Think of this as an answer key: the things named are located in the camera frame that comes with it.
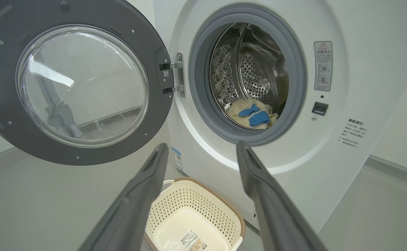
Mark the cream perforated laundry basket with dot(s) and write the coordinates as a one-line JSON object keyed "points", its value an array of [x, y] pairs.
{"points": [[189, 202]]}

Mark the blue energy label sticker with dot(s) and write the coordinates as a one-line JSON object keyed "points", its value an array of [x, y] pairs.
{"points": [[177, 158]]}

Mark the white barcode basket sticker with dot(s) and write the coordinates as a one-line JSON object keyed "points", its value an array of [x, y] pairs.
{"points": [[191, 240]]}

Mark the white front-load washing machine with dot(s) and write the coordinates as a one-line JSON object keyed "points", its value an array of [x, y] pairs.
{"points": [[329, 174]]}

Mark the stainless steel washing machine drum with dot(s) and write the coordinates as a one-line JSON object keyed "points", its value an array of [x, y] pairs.
{"points": [[255, 69]]}

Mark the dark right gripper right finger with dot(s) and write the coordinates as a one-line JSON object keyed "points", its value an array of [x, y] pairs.
{"points": [[276, 223]]}

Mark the grey warning sticker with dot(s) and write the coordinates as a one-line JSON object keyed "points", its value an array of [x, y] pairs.
{"points": [[323, 66]]}

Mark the black door latch socket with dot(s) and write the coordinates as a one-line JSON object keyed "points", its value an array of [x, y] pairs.
{"points": [[319, 108]]}

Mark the metal door hinge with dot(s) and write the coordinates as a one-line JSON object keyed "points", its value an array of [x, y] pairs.
{"points": [[179, 75]]}

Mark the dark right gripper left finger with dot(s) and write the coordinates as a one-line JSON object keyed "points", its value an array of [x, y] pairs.
{"points": [[130, 216]]}

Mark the cream garment with blue patch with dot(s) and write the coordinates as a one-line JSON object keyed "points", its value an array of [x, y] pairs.
{"points": [[248, 111], [261, 119]]}

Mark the dark round glass washer door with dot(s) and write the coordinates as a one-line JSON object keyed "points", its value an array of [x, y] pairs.
{"points": [[84, 155]]}

